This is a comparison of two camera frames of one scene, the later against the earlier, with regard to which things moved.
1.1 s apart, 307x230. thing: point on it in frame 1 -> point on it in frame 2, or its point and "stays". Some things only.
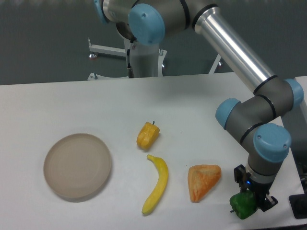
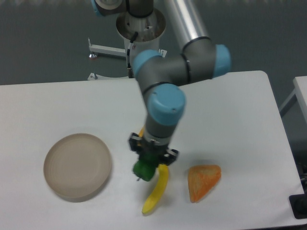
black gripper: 259,189 -> 154,149
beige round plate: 77,166 stays
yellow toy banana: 158,191 stays
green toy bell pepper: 243,204 -> 145,168
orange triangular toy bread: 202,178 stays
